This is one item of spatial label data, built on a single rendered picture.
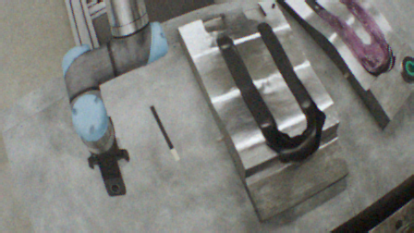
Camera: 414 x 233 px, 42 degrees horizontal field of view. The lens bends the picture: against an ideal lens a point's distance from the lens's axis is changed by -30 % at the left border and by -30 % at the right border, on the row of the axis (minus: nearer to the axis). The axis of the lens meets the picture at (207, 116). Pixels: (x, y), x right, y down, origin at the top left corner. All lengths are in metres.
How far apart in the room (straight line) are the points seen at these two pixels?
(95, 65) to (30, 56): 1.51
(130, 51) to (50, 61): 1.47
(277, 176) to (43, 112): 0.64
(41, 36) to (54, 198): 1.21
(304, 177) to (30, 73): 1.45
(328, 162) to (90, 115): 0.67
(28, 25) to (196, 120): 1.35
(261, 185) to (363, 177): 0.32
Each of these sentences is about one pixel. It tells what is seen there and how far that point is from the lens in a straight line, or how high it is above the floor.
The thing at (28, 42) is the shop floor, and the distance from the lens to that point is 2.80.
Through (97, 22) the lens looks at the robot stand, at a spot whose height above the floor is 0.21.
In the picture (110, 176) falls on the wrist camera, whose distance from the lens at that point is 1.40.
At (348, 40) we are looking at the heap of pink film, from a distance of 1.73.
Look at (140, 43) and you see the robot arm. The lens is 1.27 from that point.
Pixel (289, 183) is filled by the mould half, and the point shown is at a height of 0.86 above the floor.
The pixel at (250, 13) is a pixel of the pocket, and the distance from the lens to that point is 1.76.
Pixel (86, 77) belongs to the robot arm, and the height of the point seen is 1.28.
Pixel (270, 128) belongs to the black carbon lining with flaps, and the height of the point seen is 0.91.
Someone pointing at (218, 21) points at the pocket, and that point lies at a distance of 1.74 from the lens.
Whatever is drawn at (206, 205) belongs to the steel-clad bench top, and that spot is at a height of 0.80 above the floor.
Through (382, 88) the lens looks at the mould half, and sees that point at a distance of 1.71.
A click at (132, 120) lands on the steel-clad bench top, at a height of 0.80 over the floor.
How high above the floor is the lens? 2.46
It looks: 74 degrees down
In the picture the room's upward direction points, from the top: 2 degrees clockwise
